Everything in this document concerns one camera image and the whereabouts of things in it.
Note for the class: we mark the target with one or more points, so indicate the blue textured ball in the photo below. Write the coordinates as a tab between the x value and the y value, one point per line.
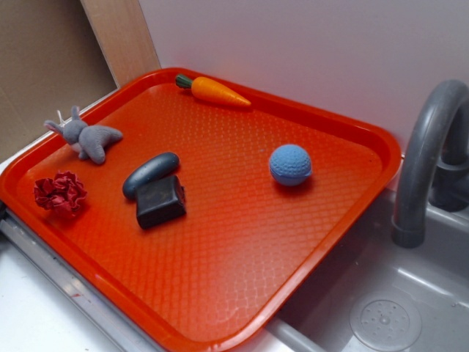
290	165

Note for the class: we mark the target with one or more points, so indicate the orange plastic tray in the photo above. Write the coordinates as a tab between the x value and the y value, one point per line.
208	280

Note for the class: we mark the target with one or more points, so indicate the dark grey oblong stone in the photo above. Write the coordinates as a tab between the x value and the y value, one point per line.
153	169

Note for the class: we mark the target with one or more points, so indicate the black rectangular block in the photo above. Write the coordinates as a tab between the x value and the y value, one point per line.
160	201

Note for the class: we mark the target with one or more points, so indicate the orange toy carrot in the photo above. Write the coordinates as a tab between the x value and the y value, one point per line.
211	91

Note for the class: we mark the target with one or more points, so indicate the grey plush bunny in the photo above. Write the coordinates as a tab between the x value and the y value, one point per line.
88	141

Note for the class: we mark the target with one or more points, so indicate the red crumpled cloth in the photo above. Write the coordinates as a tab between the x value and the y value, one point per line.
63	194

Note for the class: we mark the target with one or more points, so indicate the grey plastic sink basin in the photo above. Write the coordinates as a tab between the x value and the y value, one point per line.
369	294

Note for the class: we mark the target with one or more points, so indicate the wooden board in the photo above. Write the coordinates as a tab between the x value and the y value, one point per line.
124	39

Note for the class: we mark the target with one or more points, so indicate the grey toy faucet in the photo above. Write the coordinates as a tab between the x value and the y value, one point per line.
435	168

